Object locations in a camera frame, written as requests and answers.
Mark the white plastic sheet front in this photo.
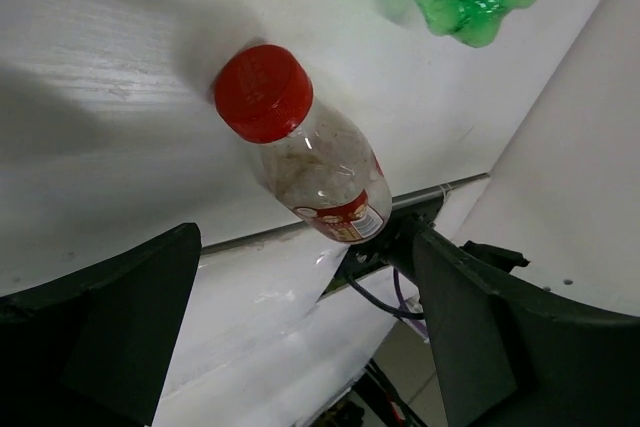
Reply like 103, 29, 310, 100
154, 229, 394, 426

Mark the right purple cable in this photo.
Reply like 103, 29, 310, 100
392, 266, 431, 343

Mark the red cap bottle front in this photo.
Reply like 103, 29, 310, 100
210, 44, 392, 244

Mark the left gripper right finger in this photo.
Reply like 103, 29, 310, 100
413, 231, 639, 426

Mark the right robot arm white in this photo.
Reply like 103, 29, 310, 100
436, 0, 639, 315

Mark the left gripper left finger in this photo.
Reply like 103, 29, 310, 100
1, 223, 201, 426

